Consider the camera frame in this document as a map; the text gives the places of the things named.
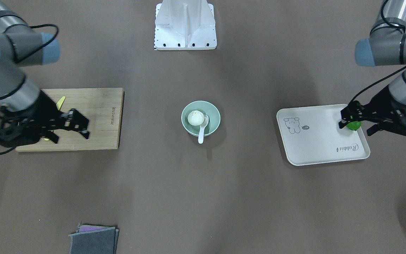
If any green bowl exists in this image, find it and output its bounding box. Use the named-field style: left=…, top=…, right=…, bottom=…
left=181, top=100, right=221, bottom=137

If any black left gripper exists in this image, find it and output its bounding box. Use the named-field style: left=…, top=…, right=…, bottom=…
left=338, top=88, right=406, bottom=137

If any white rabbit tray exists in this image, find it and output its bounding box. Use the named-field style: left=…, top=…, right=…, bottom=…
left=276, top=104, right=370, bottom=166

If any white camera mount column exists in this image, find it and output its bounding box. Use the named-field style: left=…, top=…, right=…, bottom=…
left=154, top=0, right=217, bottom=50

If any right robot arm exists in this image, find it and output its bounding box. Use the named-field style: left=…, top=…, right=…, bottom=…
left=0, top=1, right=90, bottom=151

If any green ball toy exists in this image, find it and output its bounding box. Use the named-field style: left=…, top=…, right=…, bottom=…
left=346, top=121, right=362, bottom=131

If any bamboo cutting board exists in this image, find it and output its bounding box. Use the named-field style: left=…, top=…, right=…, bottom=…
left=16, top=87, right=124, bottom=153

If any grey folded cloth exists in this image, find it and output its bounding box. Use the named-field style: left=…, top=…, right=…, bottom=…
left=69, top=224, right=119, bottom=254

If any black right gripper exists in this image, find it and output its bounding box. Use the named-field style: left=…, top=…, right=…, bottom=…
left=0, top=92, right=90, bottom=148

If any yellow knife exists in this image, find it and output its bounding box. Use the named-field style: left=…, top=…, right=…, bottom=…
left=56, top=96, right=66, bottom=110

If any white spoon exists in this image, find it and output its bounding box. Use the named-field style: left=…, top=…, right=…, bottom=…
left=198, top=114, right=209, bottom=144

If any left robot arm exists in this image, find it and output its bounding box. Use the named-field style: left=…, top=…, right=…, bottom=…
left=338, top=0, right=406, bottom=137

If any white bun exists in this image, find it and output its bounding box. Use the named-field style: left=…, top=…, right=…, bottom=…
left=187, top=110, right=204, bottom=126

